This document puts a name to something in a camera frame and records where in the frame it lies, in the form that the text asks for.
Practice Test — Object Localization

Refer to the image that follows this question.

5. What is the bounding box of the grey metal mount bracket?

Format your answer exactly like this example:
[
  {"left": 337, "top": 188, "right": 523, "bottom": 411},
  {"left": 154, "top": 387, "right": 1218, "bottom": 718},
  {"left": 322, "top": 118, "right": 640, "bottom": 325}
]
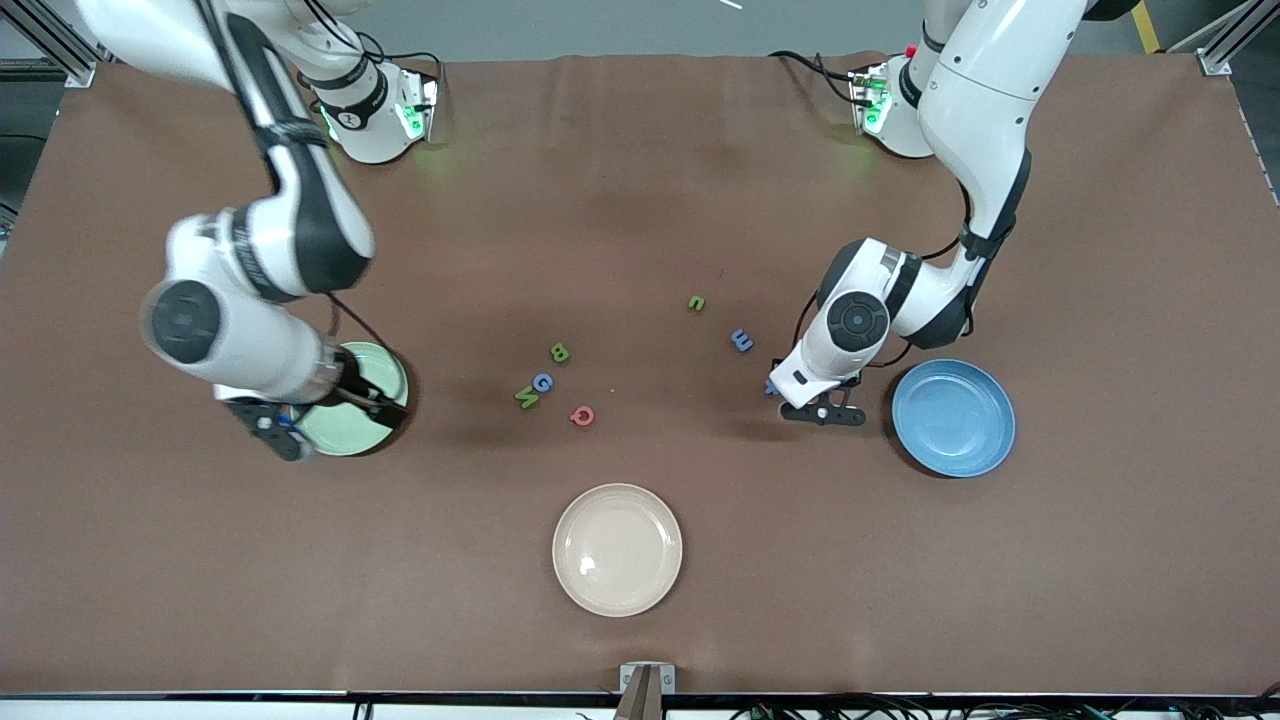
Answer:
[{"left": 619, "top": 662, "right": 677, "bottom": 695}]

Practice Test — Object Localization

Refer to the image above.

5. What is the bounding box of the light green plate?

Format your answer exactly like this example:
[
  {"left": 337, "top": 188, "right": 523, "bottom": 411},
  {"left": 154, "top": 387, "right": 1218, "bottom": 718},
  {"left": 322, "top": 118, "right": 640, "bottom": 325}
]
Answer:
[{"left": 300, "top": 342, "right": 410, "bottom": 457}]

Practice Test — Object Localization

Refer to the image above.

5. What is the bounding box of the white table edge rail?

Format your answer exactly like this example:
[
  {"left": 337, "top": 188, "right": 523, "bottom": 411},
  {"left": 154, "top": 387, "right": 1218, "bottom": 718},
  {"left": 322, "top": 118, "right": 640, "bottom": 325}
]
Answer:
[{"left": 0, "top": 692, "right": 1280, "bottom": 720}]

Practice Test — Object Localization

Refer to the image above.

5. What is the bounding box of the aluminium frame profile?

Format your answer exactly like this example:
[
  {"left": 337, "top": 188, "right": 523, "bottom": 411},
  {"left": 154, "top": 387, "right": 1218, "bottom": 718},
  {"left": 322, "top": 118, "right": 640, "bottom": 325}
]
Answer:
[
  {"left": 20, "top": 0, "right": 103, "bottom": 89},
  {"left": 1165, "top": 0, "right": 1280, "bottom": 77}
]

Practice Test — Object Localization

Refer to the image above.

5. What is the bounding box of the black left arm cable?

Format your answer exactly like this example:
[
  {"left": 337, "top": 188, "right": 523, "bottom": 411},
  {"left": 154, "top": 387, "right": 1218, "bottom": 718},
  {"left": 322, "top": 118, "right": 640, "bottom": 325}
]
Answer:
[{"left": 793, "top": 180, "right": 976, "bottom": 371}]

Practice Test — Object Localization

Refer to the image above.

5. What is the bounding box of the tan camera pole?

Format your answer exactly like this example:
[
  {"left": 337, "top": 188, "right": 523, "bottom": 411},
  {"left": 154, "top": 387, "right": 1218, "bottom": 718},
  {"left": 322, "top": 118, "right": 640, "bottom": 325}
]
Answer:
[{"left": 612, "top": 668, "right": 663, "bottom": 720}]

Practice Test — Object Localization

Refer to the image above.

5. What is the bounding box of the base connector box green light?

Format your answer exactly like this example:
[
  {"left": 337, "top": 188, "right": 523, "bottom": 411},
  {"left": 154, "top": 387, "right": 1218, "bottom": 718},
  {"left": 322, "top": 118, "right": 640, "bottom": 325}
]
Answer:
[
  {"left": 848, "top": 62, "right": 893, "bottom": 136},
  {"left": 393, "top": 68, "right": 441, "bottom": 143}
]

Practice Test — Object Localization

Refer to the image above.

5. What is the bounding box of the beige plate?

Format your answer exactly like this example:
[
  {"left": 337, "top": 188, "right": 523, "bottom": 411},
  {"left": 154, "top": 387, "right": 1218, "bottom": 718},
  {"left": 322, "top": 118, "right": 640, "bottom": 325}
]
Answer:
[{"left": 552, "top": 484, "right": 684, "bottom": 618}]

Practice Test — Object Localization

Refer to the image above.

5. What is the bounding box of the brown table cover sheet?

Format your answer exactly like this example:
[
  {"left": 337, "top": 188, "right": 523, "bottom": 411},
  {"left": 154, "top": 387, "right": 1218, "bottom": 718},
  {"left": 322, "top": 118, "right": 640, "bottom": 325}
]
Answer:
[{"left": 0, "top": 52, "right": 1280, "bottom": 696}]

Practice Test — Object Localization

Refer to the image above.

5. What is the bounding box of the blue plate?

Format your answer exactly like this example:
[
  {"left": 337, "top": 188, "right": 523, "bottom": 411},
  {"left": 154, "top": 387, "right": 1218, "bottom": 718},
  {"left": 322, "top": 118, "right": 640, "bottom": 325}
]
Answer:
[{"left": 891, "top": 359, "right": 1017, "bottom": 479}]

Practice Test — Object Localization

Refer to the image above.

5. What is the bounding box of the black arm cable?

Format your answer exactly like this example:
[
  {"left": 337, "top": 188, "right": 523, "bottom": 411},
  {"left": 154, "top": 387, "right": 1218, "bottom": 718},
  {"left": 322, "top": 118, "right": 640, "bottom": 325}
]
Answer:
[
  {"left": 793, "top": 180, "right": 976, "bottom": 371},
  {"left": 320, "top": 290, "right": 401, "bottom": 386}
]

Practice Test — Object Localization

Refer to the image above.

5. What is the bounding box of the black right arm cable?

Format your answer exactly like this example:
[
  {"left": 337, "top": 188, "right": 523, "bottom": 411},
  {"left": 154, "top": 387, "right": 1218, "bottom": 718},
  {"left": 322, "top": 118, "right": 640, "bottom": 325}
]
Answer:
[{"left": 320, "top": 290, "right": 401, "bottom": 386}]

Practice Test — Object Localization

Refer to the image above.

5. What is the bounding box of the black cable bundle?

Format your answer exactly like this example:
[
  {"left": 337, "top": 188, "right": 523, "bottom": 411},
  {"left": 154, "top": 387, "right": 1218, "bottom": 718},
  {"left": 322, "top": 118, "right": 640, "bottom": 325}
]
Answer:
[{"left": 730, "top": 695, "right": 1280, "bottom": 720}]

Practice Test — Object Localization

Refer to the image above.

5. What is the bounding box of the black base cable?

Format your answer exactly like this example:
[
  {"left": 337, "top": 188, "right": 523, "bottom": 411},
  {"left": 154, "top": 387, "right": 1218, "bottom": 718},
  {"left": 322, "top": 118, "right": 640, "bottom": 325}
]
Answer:
[
  {"left": 768, "top": 50, "right": 861, "bottom": 106},
  {"left": 340, "top": 30, "right": 443, "bottom": 76}
]

